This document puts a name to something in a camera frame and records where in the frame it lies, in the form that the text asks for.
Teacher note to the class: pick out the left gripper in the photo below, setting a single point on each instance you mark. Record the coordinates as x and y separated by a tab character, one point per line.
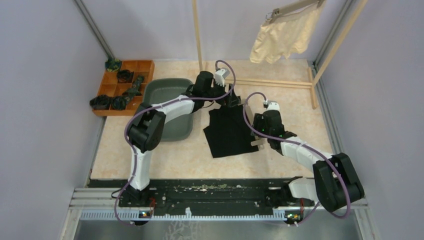
231	100

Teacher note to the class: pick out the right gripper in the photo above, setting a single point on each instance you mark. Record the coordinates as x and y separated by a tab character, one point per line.
258	120

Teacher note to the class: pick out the black garment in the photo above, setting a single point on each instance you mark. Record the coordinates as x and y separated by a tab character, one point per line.
227	133

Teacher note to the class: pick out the beige cotton underwear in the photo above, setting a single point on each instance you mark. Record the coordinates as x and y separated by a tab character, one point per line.
287	35

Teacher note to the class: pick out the beige clip hanger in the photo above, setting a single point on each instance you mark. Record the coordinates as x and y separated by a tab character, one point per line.
290	8

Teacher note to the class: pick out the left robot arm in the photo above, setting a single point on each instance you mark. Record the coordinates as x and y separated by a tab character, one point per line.
144	131

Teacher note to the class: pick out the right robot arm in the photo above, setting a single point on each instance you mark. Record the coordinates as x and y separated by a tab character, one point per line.
335	182

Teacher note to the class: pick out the dark green plastic bin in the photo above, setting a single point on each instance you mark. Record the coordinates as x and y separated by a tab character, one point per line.
179	122

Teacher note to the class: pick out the orange compartment tray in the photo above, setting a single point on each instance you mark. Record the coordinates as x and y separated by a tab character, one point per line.
111	87

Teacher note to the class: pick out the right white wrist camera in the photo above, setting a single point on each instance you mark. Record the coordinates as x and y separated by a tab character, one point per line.
271	105

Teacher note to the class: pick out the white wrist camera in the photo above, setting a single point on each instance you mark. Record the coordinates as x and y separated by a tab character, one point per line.
271	105
219	77

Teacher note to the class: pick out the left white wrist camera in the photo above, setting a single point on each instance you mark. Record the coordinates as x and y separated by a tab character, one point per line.
219	77

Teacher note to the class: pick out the wooden clothes rack frame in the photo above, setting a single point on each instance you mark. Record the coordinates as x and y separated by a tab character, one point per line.
313	79

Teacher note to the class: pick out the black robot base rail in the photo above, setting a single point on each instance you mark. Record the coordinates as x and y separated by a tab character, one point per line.
213	197

